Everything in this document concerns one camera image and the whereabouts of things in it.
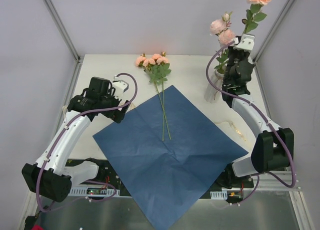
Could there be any pink rose stem remaining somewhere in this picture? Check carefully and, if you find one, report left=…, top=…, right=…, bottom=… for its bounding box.
left=151, top=52, right=171, bottom=141

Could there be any aluminium extrusion rail right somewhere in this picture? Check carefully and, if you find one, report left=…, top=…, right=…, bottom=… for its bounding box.
left=257, top=171, right=302, bottom=191

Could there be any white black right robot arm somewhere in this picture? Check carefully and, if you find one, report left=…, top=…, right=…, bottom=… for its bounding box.
left=222, top=47, right=296, bottom=188

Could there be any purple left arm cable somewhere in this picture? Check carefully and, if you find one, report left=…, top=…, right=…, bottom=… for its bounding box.
left=36, top=73, right=139, bottom=213

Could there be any white slotted cable duct right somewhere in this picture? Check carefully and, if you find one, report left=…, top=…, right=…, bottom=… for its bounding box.
left=210, top=190, right=228, bottom=200

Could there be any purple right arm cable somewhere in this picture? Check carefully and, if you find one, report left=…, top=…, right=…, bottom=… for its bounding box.
left=205, top=39, right=300, bottom=207

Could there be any red black object corner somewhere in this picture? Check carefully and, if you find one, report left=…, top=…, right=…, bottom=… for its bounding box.
left=23, top=216, right=46, bottom=230

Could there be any cream printed ribbon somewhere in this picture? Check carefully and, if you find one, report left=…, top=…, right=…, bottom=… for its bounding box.
left=215, top=120, right=247, bottom=142

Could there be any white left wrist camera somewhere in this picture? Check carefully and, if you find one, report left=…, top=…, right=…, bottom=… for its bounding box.
left=112, top=76, right=129, bottom=101

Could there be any blue wrapping paper sheet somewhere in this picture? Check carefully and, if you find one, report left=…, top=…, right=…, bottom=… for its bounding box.
left=94, top=86, right=247, bottom=229

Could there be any pink rose stem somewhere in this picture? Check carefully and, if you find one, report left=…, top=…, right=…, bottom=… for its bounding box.
left=242, top=0, right=272, bottom=34
left=210, top=12, right=236, bottom=74
left=134, top=52, right=172, bottom=141

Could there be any white slotted cable duct left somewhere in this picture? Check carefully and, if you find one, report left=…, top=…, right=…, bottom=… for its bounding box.
left=68, top=186, right=120, bottom=197

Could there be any white ribbed ceramic vase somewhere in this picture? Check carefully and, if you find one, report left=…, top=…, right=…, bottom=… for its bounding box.
left=204, top=69, right=224, bottom=103

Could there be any aluminium frame post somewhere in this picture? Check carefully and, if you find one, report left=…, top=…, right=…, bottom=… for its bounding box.
left=253, top=0, right=296, bottom=65
left=37, top=0, right=82, bottom=63

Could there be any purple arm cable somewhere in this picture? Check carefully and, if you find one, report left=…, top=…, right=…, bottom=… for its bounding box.
left=36, top=73, right=139, bottom=213
left=205, top=39, right=300, bottom=207

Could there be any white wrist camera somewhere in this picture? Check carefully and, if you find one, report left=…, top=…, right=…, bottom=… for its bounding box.
left=231, top=34, right=255, bottom=52
left=112, top=76, right=129, bottom=101

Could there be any aluminium frame post right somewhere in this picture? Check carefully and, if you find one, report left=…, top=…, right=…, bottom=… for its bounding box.
left=253, top=0, right=296, bottom=65

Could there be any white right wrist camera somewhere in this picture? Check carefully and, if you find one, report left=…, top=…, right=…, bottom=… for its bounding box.
left=231, top=34, right=255, bottom=52

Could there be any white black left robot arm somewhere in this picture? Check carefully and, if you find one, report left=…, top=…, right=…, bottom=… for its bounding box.
left=21, top=76, right=132, bottom=202

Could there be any aluminium frame post left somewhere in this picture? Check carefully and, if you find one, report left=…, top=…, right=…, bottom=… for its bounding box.
left=37, top=0, right=82, bottom=63

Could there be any white slotted cable duct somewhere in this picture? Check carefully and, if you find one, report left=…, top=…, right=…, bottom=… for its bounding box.
left=210, top=190, right=228, bottom=200
left=68, top=186, right=120, bottom=197

